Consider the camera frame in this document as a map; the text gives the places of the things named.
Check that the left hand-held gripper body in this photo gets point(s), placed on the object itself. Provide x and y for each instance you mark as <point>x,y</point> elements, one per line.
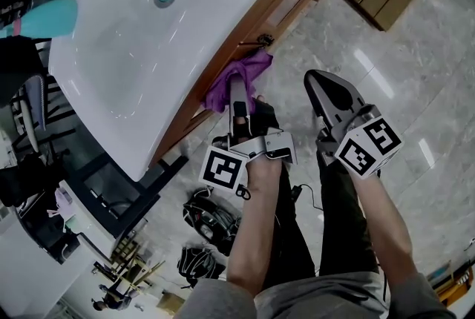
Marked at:
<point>222,169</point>

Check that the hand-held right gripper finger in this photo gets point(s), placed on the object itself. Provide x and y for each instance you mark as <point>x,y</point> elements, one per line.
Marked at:
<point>323,106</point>
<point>349,91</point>

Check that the wooden sink cabinet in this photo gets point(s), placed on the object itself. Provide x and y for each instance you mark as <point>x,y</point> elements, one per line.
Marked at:
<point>237,50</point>

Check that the wooden rack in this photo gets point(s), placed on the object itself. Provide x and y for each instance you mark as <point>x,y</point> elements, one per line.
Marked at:
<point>126,265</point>

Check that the white plastic bag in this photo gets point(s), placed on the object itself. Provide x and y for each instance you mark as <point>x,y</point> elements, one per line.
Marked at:
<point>61,202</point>

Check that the person's left leg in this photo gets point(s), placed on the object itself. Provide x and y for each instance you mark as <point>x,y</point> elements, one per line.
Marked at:
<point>297,228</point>

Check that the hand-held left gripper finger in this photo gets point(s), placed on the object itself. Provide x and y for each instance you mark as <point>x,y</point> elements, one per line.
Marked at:
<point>239,91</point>

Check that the person's leg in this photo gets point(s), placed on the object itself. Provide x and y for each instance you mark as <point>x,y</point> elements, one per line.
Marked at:
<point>297,228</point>
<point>341,221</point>

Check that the pale green cup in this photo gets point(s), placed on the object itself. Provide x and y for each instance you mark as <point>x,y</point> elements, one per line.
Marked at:
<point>72,225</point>

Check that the person's grey shirt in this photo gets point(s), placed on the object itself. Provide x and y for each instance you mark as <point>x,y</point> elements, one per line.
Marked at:
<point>315,299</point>

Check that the person's left hand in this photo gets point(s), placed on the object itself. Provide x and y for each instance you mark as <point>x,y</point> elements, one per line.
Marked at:
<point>267,117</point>

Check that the grey dining chair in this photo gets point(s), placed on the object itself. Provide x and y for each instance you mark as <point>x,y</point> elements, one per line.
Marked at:
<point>37,110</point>

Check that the person's right forearm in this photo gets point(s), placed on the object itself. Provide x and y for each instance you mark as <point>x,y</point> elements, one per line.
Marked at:
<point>386,236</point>

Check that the dark console table white top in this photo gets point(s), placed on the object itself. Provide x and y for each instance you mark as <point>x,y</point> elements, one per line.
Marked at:
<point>122,191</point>

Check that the white ceramic sink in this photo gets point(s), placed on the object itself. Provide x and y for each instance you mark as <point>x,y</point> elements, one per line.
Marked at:
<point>148,50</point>

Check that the person's right leg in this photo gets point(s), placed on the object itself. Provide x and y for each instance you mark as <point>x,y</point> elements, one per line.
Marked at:
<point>341,221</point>

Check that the small cardboard box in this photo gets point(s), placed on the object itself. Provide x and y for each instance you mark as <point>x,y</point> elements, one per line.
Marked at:
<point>170,302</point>

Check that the purple cloth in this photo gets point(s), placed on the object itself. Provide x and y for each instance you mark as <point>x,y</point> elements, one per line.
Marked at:
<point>237,69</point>

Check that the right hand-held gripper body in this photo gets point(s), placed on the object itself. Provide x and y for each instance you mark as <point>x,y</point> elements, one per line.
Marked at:
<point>371,147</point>

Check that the person's left forearm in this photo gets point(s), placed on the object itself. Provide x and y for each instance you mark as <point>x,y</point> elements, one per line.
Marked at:
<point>256,228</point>

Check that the black equipment bag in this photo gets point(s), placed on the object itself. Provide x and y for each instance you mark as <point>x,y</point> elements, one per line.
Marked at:
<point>211,217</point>

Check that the black backpack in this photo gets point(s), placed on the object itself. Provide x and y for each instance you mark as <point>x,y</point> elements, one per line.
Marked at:
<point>200,267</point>

